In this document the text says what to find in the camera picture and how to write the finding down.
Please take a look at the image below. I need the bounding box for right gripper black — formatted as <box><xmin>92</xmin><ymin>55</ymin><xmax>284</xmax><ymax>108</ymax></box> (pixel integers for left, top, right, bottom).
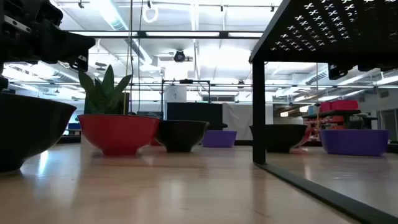
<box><xmin>328</xmin><ymin>63</ymin><xmax>398</xmax><ymax>80</ymax></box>

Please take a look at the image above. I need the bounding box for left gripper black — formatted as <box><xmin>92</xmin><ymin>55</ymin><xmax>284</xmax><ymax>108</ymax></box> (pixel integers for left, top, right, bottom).
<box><xmin>0</xmin><ymin>0</ymin><xmax>96</xmax><ymax>72</ymax></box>

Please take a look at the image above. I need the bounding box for blue-purple plain bowl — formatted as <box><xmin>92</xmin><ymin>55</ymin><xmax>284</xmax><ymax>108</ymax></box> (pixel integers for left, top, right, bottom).
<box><xmin>201</xmin><ymin>129</ymin><xmax>238</xmax><ymax>148</ymax></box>
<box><xmin>319</xmin><ymin>129</ymin><xmax>390</xmax><ymax>157</ymax></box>

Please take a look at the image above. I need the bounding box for black bowl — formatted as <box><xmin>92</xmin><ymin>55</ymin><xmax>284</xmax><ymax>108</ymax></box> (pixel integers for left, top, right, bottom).
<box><xmin>156</xmin><ymin>119</ymin><xmax>210</xmax><ymax>154</ymax></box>
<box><xmin>249</xmin><ymin>124</ymin><xmax>308</xmax><ymax>154</ymax></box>
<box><xmin>0</xmin><ymin>92</ymin><xmax>78</xmax><ymax>174</ymax></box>

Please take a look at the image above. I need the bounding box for large red storage bin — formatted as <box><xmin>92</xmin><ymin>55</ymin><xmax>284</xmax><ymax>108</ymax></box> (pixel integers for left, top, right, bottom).
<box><xmin>330</xmin><ymin>99</ymin><xmax>360</xmax><ymax>111</ymax></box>

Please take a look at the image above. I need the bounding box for shelf unit with orange bins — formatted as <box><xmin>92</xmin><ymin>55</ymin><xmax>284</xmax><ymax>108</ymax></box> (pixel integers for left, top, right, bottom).
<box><xmin>302</xmin><ymin>108</ymin><xmax>379</xmax><ymax>142</ymax></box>

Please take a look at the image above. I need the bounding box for snake plant in white pot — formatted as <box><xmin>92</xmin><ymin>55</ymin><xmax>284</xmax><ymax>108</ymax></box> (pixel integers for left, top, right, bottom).
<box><xmin>78</xmin><ymin>64</ymin><xmax>133</xmax><ymax>115</ymax></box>

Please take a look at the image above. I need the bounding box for black perforated metal rack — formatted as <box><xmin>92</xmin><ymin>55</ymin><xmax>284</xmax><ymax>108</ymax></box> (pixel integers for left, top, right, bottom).
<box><xmin>248</xmin><ymin>0</ymin><xmax>398</xmax><ymax>224</ymax></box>

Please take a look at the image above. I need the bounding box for black computer monitor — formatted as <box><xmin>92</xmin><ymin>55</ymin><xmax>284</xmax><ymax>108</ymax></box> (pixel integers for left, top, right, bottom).
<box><xmin>136</xmin><ymin>111</ymin><xmax>164</xmax><ymax>119</ymax></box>

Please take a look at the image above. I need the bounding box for white hanging sheet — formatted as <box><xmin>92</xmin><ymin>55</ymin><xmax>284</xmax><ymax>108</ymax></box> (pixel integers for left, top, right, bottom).
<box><xmin>222</xmin><ymin>102</ymin><xmax>274</xmax><ymax>141</ymax></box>

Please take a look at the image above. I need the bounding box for black partition panel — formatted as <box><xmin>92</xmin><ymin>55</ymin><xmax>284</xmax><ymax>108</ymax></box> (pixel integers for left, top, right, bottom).
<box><xmin>167</xmin><ymin>102</ymin><xmax>223</xmax><ymax>131</ymax></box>

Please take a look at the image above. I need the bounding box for black hanging cable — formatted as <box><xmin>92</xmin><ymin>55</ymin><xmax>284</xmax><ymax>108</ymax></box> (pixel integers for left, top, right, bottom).
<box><xmin>136</xmin><ymin>0</ymin><xmax>144</xmax><ymax>113</ymax></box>

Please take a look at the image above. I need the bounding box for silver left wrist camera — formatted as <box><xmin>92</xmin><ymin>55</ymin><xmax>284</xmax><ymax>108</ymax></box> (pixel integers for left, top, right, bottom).
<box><xmin>3</xmin><ymin>14</ymin><xmax>32</xmax><ymax>32</ymax></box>

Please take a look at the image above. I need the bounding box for white hanging cable ring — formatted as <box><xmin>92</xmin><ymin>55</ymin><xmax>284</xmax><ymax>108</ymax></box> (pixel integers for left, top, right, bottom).
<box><xmin>142</xmin><ymin>6</ymin><xmax>159</xmax><ymax>24</ymax></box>

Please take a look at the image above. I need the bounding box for black round hanging camera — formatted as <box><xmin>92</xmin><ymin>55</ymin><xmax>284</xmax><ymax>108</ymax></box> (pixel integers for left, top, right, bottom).
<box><xmin>173</xmin><ymin>49</ymin><xmax>187</xmax><ymax>63</ymax></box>

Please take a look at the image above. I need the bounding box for black metal gantry frame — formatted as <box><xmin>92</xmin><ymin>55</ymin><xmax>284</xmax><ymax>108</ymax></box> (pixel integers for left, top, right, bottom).
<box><xmin>160</xmin><ymin>79</ymin><xmax>211</xmax><ymax>138</ymax></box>

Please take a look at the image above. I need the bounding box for black aluminium table frame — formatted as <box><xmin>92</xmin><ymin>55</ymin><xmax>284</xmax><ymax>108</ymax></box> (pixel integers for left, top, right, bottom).
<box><xmin>57</xmin><ymin>136</ymin><xmax>398</xmax><ymax>154</ymax></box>

